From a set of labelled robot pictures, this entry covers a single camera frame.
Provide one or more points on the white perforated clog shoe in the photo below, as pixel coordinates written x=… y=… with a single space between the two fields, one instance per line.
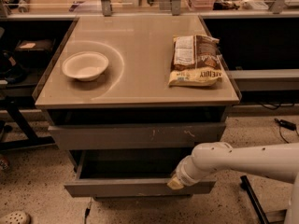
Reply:
x=17 y=217

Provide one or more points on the brown yellow snack bag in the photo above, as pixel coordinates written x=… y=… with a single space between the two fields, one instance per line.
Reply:
x=195 y=61

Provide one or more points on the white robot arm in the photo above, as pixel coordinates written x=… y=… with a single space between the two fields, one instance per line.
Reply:
x=278 y=162

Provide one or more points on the grey top drawer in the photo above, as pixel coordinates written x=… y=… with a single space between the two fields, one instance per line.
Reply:
x=129 y=136

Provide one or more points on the black left table frame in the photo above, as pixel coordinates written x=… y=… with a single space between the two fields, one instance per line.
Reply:
x=32 y=139

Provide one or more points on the grey drawer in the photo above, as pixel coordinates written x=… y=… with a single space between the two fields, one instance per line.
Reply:
x=119 y=173
x=129 y=136

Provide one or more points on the black bag on shelf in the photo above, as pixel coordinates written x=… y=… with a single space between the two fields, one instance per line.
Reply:
x=34 y=53

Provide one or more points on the white paper bowl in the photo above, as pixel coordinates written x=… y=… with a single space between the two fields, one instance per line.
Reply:
x=85 y=65

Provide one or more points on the black power adapter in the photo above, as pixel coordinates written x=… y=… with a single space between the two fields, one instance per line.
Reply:
x=286 y=124

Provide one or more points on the grey drawer cabinet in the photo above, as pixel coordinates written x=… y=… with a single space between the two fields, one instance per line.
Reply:
x=134 y=88

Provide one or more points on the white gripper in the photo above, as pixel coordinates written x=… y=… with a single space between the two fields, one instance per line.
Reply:
x=182 y=175

